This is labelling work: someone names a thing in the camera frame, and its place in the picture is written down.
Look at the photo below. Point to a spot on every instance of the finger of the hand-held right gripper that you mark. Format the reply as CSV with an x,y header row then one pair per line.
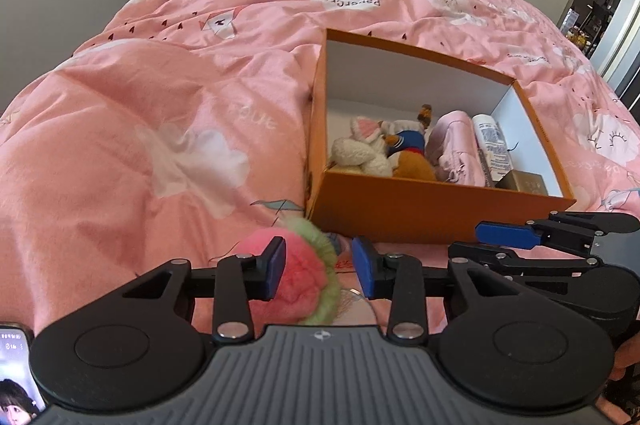
x,y
530,266
505,235

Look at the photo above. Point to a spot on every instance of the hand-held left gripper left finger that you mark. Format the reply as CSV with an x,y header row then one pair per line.
x,y
275,267

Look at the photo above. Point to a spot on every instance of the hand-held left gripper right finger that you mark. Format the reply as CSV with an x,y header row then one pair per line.
x,y
362,267

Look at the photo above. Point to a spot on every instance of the pink green fluffy ball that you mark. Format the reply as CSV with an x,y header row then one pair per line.
x,y
300,275

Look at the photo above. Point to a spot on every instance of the gold box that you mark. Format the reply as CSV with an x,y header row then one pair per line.
x,y
527,182

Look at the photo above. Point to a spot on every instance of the orange cardboard box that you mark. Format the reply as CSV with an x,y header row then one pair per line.
x,y
425,215

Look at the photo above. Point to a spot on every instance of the white lotion tube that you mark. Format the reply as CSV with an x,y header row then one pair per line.
x,y
490,140

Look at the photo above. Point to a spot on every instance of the pink fabric pouch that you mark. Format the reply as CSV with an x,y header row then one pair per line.
x,y
455,140

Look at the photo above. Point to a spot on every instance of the brown plush dog sailor outfit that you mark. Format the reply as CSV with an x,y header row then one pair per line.
x,y
412,167

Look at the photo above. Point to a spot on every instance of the white crochet bunny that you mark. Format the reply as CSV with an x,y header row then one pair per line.
x,y
355,152

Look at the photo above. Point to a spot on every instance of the person's right hand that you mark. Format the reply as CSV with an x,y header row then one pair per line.
x,y
627,365

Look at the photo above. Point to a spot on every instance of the round compact mirror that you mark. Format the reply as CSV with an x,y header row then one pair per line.
x,y
357,311

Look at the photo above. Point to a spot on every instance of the pink printed blanket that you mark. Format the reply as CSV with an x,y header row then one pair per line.
x,y
150,105

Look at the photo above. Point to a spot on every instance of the dark chair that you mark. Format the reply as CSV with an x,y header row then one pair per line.
x,y
600,19

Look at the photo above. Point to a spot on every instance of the smartphone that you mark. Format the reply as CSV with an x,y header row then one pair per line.
x,y
20,370

